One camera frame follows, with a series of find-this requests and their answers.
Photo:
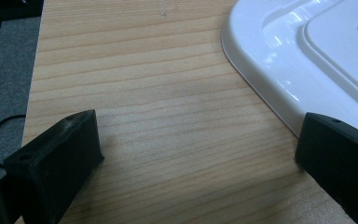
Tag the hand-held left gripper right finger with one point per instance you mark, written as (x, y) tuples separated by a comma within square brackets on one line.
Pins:
[(345, 161)]

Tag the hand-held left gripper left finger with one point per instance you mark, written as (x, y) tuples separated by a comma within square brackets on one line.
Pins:
[(52, 168)]

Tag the black stand base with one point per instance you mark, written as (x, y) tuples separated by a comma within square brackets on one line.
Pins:
[(9, 11)]

